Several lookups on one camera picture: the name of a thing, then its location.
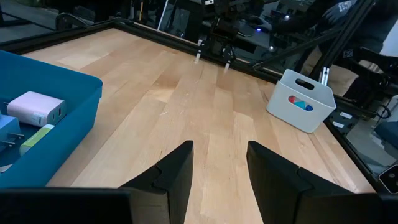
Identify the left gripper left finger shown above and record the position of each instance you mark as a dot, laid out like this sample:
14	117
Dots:
164	186

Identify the blue chair seat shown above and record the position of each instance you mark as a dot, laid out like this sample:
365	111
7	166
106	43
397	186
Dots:
385	133

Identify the teal digital clock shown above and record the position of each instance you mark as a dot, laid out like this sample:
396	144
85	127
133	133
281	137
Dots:
300	104

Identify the white and green charger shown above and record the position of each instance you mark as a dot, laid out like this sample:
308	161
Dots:
34	141

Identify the light blue charger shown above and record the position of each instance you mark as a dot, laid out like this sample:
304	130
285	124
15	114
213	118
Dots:
7	126

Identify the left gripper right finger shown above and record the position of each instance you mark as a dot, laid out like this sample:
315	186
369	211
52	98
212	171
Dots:
286	193

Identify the pale pink charger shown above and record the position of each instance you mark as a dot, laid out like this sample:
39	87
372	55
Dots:
34	107

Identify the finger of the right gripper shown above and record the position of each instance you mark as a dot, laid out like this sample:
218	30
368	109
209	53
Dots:
228	57
199	49

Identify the white plastic bin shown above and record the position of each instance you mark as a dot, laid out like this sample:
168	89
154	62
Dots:
292	118

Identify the computer mouse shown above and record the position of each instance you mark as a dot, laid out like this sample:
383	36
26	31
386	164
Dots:
259	24

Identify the person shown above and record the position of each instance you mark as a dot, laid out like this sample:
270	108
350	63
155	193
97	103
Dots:
373	28

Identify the black aluminium table frame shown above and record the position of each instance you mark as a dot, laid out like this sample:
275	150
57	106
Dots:
155	32

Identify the blue plastic bin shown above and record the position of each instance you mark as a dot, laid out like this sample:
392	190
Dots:
62	149

